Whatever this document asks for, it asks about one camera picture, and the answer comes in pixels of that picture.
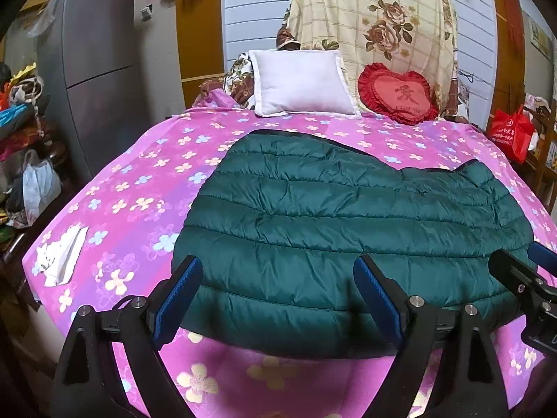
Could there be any white plastic bag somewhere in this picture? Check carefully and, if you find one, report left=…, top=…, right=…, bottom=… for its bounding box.
left=22, top=149, right=61, bottom=225

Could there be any red heart-shaped cushion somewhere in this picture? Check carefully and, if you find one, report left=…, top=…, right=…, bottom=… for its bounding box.
left=357, top=62, right=439, bottom=125

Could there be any brown floral folded blanket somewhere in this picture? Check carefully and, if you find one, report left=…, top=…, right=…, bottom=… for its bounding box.
left=194, top=24, right=301, bottom=109

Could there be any pile of colourful clothes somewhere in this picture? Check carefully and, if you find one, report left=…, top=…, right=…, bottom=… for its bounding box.
left=1, top=62, right=50, bottom=161

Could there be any white square pillow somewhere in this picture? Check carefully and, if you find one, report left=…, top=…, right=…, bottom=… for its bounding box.
left=249, top=50, right=361, bottom=119

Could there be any dark green puffer jacket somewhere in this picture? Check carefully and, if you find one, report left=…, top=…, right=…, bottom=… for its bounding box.
left=172, top=130, right=533, bottom=358

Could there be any red shopping bag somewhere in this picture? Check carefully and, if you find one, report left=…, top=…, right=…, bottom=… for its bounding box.
left=488, top=106, right=534, bottom=164

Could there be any white paper sheet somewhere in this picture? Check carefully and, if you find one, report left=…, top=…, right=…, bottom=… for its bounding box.
left=32, top=225, right=89, bottom=288

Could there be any grey refrigerator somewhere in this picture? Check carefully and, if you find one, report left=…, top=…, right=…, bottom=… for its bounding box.
left=38, top=0, right=150, bottom=185

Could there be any cream rose-print quilt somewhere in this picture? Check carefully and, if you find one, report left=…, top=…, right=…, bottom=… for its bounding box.
left=286, top=0, right=457, bottom=109

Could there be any pink floral bed sheet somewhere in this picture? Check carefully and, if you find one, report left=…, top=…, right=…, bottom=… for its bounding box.
left=23, top=97, right=556, bottom=417

